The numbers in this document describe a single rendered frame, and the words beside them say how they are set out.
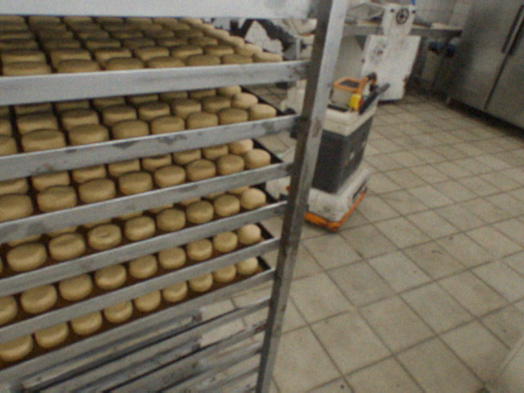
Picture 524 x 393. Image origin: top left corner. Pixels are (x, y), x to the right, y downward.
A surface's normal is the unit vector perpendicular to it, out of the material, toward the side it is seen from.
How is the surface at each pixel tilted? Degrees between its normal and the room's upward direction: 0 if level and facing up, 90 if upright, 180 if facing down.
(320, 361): 0
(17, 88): 90
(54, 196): 0
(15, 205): 0
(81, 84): 90
